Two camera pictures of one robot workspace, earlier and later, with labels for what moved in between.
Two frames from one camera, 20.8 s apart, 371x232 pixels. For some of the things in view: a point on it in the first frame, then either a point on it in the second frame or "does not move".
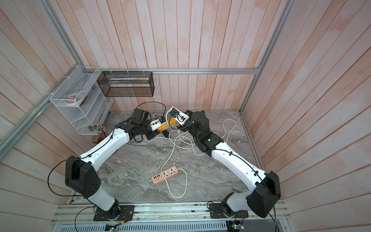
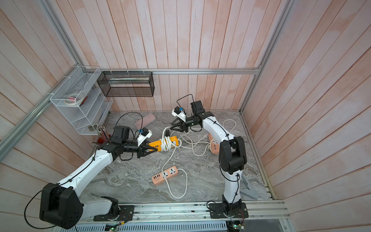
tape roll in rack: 73,99 does not move
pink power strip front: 171,172 does not move
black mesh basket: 126,84 does not move
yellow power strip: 172,121 → 158,144
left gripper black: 152,135 → 142,150
